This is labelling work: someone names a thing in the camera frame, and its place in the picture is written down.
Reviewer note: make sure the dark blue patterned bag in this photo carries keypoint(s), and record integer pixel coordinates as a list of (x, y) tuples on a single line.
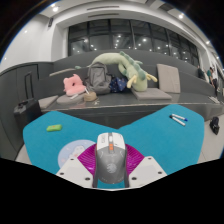
[(118, 84)]

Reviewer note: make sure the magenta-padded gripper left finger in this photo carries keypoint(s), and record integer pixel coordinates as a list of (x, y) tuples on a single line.
[(75, 170)]

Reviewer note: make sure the small green eraser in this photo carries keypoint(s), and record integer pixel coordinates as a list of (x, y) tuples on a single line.
[(54, 128)]

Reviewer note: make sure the flat grey seat cushion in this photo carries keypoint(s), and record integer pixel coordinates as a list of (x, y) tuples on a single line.
[(151, 94)]

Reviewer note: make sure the light grey seat cushion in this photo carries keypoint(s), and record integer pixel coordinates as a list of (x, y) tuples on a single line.
[(48, 101)]

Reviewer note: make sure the blue-capped white marker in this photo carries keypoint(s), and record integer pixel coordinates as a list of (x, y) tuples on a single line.
[(180, 117)]

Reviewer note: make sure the green plush dragon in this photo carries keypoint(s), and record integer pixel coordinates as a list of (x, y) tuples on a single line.
[(133, 71)]

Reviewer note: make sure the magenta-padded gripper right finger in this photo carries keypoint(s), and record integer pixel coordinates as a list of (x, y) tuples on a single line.
[(146, 170)]

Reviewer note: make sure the upright grey seat cushion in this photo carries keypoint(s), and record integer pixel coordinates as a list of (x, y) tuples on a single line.
[(168, 78)]

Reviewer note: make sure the black bag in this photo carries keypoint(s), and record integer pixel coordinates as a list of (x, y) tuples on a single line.
[(214, 125)]

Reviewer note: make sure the person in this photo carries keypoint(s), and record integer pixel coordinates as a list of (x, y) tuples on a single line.
[(201, 72), (212, 78)]

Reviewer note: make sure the black suitcase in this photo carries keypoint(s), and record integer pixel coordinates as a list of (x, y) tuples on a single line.
[(27, 113)]

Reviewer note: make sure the round light blue mouse pad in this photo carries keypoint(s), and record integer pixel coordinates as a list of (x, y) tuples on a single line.
[(71, 151)]

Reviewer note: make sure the grey white computer mouse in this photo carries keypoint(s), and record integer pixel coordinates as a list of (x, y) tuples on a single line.
[(110, 160)]

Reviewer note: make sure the pink plush cushion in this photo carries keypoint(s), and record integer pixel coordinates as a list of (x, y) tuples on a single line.
[(74, 85)]

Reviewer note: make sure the small beige pouch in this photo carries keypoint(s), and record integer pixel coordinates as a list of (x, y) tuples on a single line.
[(90, 97)]

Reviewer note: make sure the grey backpack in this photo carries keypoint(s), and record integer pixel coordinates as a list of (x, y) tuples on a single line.
[(98, 78)]

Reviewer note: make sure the round grey seat cushion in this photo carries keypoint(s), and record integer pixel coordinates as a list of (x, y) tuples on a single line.
[(68, 100)]

